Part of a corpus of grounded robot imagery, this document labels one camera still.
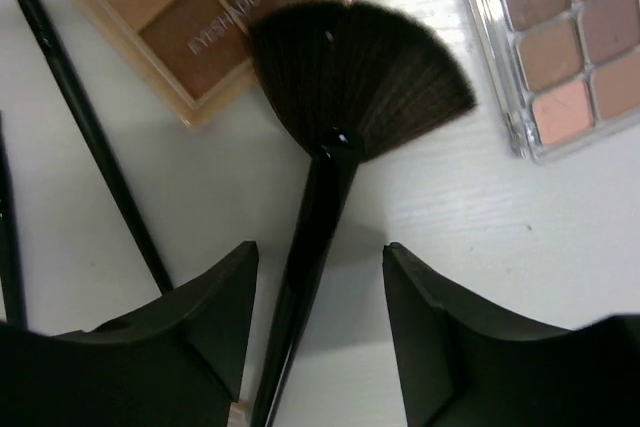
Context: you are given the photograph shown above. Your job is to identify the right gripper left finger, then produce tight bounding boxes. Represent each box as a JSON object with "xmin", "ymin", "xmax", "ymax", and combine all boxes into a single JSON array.
[{"xmin": 1, "ymin": 241, "xmax": 259, "ymax": 426}]

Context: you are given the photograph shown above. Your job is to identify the thin black pencil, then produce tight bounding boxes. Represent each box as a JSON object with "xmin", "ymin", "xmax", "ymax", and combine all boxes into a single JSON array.
[
  {"xmin": 1, "ymin": 137, "xmax": 28, "ymax": 330},
  {"xmin": 17, "ymin": 0, "xmax": 173, "ymax": 294}
]

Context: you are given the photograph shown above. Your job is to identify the long brown eyeshadow palette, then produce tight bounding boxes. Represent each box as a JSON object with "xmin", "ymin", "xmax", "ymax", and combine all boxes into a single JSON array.
[{"xmin": 467, "ymin": 0, "xmax": 639, "ymax": 162}]

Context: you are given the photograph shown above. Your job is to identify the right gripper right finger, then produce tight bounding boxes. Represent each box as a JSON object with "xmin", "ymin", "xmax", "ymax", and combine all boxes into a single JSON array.
[{"xmin": 383, "ymin": 242, "xmax": 639, "ymax": 426}]

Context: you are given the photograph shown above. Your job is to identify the black fan brush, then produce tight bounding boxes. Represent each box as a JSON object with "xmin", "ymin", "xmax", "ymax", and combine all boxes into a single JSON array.
[{"xmin": 249, "ymin": 0, "xmax": 477, "ymax": 426}]

